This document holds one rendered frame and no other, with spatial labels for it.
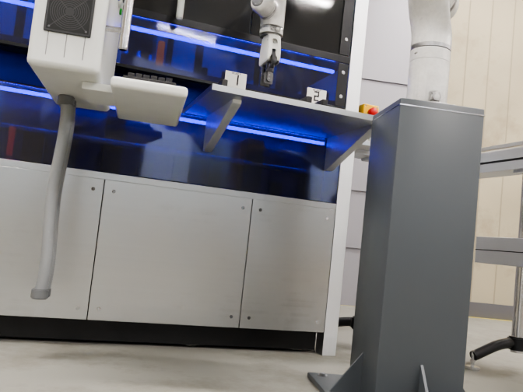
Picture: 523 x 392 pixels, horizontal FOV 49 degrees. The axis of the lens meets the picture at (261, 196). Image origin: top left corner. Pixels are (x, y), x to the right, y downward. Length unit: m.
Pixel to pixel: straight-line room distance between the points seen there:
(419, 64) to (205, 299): 1.11
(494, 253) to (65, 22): 1.99
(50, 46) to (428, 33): 1.06
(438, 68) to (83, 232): 1.27
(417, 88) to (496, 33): 3.62
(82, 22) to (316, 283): 1.31
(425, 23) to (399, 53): 3.08
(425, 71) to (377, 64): 3.04
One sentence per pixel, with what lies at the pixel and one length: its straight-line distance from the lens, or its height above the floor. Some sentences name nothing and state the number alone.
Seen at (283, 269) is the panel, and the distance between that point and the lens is 2.24.
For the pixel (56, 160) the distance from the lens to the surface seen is 1.84.
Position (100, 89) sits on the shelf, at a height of 0.78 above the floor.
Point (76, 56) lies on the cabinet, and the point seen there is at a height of 0.84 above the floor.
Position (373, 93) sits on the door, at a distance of 4.75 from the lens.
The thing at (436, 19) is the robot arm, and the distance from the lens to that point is 1.83.
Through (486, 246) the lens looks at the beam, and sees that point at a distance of 2.78.
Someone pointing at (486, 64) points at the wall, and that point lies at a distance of 5.25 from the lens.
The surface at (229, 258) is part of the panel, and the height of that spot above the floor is 0.34.
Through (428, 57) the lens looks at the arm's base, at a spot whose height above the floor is 1.01.
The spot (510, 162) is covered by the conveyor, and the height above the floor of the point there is 0.87.
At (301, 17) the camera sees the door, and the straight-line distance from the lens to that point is 2.41.
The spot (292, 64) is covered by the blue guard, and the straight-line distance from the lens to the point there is 2.33.
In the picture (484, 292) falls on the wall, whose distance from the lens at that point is 5.05.
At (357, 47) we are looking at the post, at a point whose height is 1.26.
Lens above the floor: 0.42
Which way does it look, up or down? 5 degrees up
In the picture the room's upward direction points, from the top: 6 degrees clockwise
